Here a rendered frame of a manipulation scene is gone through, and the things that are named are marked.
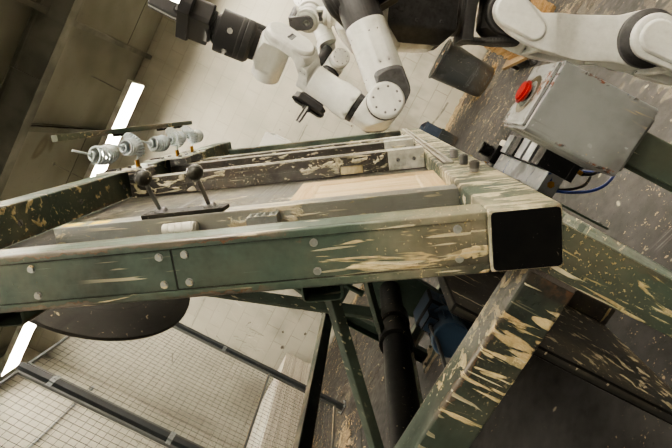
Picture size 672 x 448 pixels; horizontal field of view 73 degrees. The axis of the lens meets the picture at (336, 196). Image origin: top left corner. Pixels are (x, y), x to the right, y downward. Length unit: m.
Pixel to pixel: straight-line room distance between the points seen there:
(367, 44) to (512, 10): 0.42
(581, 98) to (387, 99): 0.35
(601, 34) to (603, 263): 0.68
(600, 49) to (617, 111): 0.56
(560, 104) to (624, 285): 0.33
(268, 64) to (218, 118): 5.86
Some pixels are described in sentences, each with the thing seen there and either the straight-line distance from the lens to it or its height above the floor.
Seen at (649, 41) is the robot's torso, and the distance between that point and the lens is 1.37.
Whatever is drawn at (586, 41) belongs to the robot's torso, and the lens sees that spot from 1.36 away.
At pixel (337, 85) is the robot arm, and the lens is 0.97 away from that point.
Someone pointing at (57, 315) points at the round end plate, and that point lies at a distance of 1.93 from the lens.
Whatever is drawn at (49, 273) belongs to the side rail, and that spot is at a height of 1.54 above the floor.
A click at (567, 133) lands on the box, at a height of 0.86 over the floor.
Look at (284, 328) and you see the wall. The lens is 7.20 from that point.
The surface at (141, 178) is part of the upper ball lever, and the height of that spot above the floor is 1.53.
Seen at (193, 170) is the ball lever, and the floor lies 1.43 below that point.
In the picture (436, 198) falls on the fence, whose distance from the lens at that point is 1.02.
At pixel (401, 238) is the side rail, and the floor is 1.01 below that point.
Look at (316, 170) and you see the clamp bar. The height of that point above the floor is 1.22.
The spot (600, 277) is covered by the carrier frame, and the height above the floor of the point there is 0.68.
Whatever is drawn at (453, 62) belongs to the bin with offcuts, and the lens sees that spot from 5.67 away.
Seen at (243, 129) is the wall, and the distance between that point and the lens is 6.75.
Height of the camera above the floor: 1.16
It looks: 2 degrees down
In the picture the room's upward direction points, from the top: 63 degrees counter-clockwise
